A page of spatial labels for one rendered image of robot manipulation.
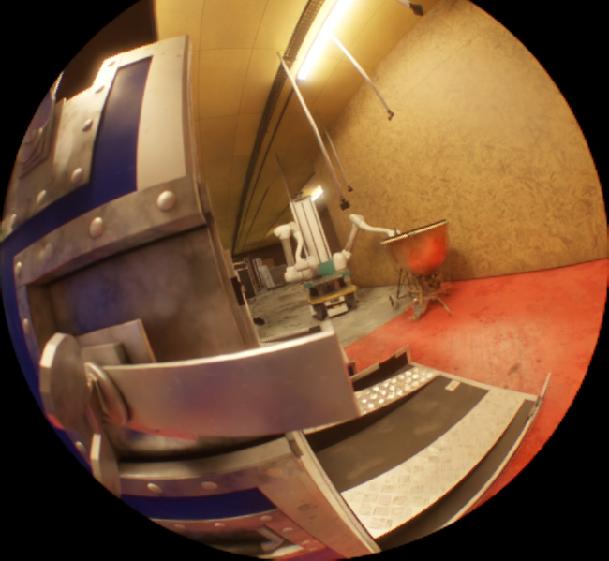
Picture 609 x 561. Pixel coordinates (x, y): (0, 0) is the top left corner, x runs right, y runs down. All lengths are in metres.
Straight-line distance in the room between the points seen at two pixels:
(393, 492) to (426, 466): 0.13
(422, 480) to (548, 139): 2.54
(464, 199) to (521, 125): 1.12
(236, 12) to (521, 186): 3.21
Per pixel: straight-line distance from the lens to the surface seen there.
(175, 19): 2.58
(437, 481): 0.74
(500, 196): 2.56
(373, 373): 1.26
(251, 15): 2.63
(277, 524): 0.15
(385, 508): 0.68
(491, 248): 2.67
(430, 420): 1.02
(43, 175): 0.16
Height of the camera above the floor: 0.80
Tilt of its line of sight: 2 degrees up
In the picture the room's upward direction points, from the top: 17 degrees counter-clockwise
